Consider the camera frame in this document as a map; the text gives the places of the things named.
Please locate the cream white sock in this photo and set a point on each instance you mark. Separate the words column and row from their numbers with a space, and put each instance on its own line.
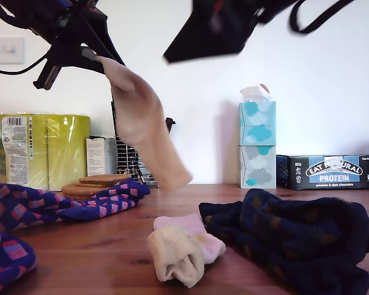
column 141, row 123
column 178, row 255

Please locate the grey cloud tissue box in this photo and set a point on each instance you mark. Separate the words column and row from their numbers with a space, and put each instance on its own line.
column 258, row 166

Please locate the yellow-green kitchen roll pack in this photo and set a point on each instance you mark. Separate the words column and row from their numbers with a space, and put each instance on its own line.
column 61, row 147

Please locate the white wall light switch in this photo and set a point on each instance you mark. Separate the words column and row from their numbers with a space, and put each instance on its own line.
column 6, row 50

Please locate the black Eat Natural protein box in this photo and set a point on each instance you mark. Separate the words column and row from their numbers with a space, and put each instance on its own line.
column 326, row 172

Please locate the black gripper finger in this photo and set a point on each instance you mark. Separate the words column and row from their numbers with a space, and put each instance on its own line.
column 215, row 33
column 73, row 55
column 101, row 33

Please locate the thin black chopstick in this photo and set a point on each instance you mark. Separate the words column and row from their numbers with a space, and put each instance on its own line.
column 113, row 116

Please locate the blue cloud tissue box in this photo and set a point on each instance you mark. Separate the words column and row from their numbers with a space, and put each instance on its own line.
column 258, row 123

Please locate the white tissue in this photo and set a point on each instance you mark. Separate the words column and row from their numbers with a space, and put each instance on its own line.
column 252, row 92

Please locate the blue pink brick pattern sock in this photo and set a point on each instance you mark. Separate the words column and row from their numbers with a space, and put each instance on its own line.
column 34, row 206
column 9, row 255

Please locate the small white printed carton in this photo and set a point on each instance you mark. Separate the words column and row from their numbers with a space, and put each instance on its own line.
column 95, row 156

